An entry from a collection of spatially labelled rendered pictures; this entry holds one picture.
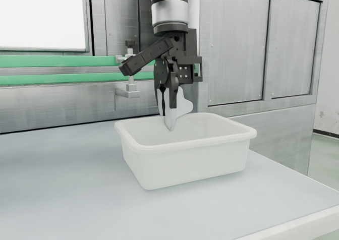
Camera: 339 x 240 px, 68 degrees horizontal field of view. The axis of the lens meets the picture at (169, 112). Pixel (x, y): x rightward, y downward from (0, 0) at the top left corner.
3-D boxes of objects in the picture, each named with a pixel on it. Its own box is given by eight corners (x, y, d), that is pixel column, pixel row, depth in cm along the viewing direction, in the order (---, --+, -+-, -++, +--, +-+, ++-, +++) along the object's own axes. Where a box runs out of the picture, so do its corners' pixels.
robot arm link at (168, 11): (160, -2, 47) (145, 10, 54) (161, 23, 47) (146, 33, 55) (194, 1, 50) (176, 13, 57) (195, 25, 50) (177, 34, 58)
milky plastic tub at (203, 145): (260, 179, 45) (264, 131, 43) (137, 207, 36) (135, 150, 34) (208, 146, 60) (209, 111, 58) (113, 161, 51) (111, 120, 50)
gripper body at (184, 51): (204, 84, 52) (201, 24, 51) (165, 86, 48) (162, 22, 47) (185, 85, 59) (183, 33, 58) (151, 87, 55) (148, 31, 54)
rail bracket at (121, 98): (126, 108, 89) (124, 42, 85) (147, 117, 75) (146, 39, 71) (113, 109, 87) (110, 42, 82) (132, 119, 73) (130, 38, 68)
